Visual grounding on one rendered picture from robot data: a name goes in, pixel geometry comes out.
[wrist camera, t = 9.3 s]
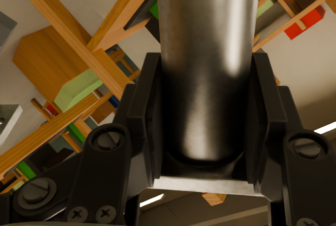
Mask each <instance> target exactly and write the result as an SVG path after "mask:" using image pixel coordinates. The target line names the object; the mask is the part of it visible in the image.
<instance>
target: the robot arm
mask: <svg viewBox="0 0 336 226"><path fill-rule="evenodd" d="M166 136H167V133H166V118H165V103H164V88H163V73H162V58H161V53H147V54H146V56H145V60H144V63H143V66H142V69H141V72H140V75H139V78H138V81H137V84H130V83H128V84H126V86H125V89H124V91H123V94H122V97H121V99H120V102H119V105H118V107H117V110H116V113H115V116H114V118H113V121H112V123H107V124H103V125H100V126H98V127H96V128H95V129H93V130H92V131H91V132H90V133H89V134H88V136H87V138H86V141H85V144H84V148H83V151H81V152H79V153H77V154H75V155H74V156H72V157H70V158H68V159H66V160H64V161H63V162H61V163H59V164H57V165H55V166H53V167H52V168H50V169H48V170H46V171H44V172H42V173H41V174H39V175H37V176H35V177H33V178H31V179H30V180H28V181H27V182H25V183H24V184H23V185H22V186H21V187H20V188H19V189H18V190H17V192H16V193H14V194H11V193H10V192H6V193H3V194H0V226H139V217H140V204H141V192H142V191H143V190H145V189H146V188H153V186H154V181H155V179H159V178H160V175H161V168H162V162H163V155H164V149H165V142H166ZM242 142H243V150H244V158H245V167H246V175H247V182H248V184H253V188H254V193H257V194H262V195H263V196H264V197H266V198H267V199H268V203H267V208H268V226H336V153H335V150H334V147H333V145H332V143H331V142H330V141H329V140H328V139H327V138H326V137H324V136H323V135H321V134H320V133H318V132H315V131H312V130H308V129H304V128H303V125H302V122H301V119H300V117H299V114H298V111H297V108H296V105H295V103H294V100H293V97H292V94H291V92H290V89H289V87H288V86H277V83H276V80H275V76H274V73H273V70H272V67H271V64H270V60H269V57H268V54H267V53H252V57H251V65H250V74H249V82H248V91H247V99H246V108H245V116H244V124H243V133H242Z"/></svg>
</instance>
